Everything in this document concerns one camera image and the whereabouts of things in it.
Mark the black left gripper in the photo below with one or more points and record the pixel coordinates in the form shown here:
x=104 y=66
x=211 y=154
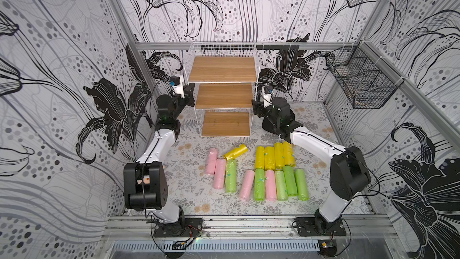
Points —
x=188 y=95

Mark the pink trash bag roll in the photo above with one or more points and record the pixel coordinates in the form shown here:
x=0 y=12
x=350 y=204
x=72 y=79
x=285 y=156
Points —
x=211 y=160
x=219 y=175
x=270 y=185
x=247 y=185

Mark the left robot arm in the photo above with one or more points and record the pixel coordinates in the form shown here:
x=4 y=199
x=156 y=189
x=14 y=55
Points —
x=145 y=183

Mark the black wire wall basket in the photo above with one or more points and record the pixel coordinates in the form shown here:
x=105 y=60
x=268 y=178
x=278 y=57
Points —
x=362 y=81

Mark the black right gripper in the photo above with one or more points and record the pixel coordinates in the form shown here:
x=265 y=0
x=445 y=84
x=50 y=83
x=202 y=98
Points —
x=257 y=107

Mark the green trash bag roll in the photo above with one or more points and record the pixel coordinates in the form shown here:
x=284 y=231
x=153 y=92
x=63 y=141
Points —
x=231 y=176
x=281 y=189
x=302 y=189
x=290 y=182
x=259 y=185

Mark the white wire wooden shelf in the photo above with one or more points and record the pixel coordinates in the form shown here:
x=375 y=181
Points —
x=225 y=75

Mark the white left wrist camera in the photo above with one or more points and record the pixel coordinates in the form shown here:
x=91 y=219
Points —
x=176 y=83

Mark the metal base rail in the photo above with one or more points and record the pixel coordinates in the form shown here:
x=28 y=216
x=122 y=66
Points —
x=225 y=234

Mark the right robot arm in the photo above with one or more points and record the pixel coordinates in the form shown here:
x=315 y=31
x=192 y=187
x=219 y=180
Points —
x=348 y=175

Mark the yellow trash bag roll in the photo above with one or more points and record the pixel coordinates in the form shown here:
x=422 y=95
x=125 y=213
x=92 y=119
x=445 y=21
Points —
x=270 y=162
x=288 y=154
x=279 y=156
x=236 y=152
x=260 y=158

